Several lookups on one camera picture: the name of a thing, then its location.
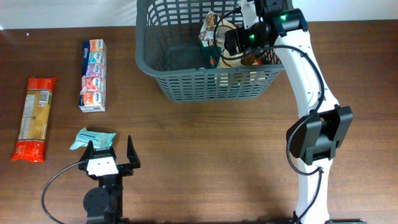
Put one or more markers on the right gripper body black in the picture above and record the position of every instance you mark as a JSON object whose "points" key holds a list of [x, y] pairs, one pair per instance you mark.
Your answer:
{"points": [[247, 38]]}

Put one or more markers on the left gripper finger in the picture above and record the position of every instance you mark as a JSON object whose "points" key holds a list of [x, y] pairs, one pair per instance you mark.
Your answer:
{"points": [[88, 153], [131, 153]]}

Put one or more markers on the beige rice bag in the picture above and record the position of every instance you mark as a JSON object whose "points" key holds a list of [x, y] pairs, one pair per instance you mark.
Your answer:
{"points": [[216, 61]]}

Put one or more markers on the beige snack bag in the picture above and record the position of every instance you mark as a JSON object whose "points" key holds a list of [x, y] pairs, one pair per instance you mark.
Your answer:
{"points": [[208, 33]]}

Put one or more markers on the green cocoa bag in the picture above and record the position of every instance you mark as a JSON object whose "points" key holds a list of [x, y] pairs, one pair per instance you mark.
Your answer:
{"points": [[206, 56]]}

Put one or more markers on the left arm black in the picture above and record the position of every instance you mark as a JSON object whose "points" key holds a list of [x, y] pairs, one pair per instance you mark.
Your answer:
{"points": [[104, 203]]}

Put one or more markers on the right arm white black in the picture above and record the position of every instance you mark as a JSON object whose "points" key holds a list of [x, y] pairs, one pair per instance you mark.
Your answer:
{"points": [[323, 124]]}

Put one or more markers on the multicolour tissue pack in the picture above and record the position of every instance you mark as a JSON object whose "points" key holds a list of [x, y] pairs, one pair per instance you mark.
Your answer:
{"points": [[93, 76]]}

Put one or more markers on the teal wet wipes packet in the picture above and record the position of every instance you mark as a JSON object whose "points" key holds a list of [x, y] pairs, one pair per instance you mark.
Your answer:
{"points": [[99, 139]]}

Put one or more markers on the orange spaghetti packet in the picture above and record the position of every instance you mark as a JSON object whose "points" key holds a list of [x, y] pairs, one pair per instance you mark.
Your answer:
{"points": [[30, 144]]}

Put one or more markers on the grey plastic basket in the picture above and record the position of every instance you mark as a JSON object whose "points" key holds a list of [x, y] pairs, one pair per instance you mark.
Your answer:
{"points": [[168, 49]]}

